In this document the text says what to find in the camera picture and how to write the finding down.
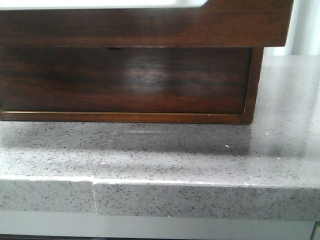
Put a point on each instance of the dark wooden drawer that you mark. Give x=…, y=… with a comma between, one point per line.
x=125, y=80
x=218, y=23

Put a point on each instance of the dark wooden drawer cabinet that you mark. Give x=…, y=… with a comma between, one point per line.
x=252, y=82

